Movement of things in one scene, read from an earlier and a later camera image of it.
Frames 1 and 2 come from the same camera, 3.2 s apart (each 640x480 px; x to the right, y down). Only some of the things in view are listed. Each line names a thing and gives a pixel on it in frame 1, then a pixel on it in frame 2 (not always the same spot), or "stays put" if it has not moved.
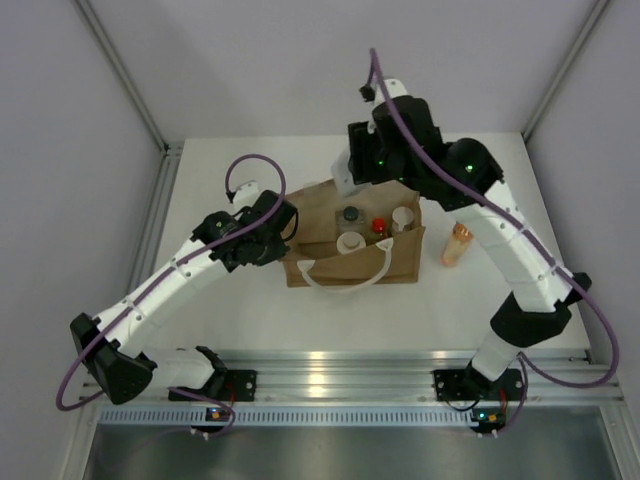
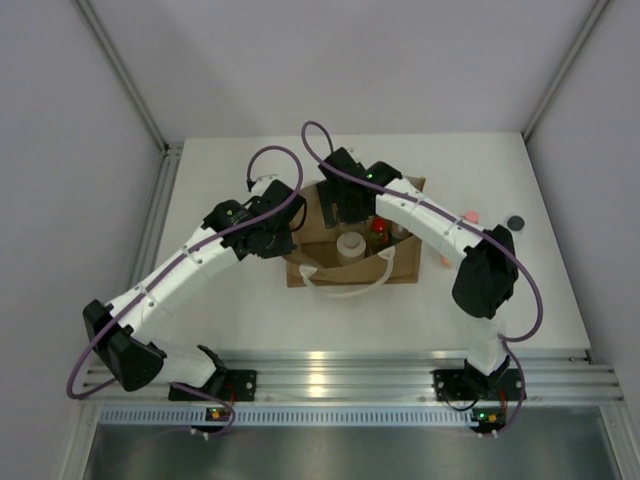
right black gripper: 362,140 → 330,197
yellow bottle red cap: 378,233 stays put
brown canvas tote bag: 317,206 stays put
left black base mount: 230,385 stays put
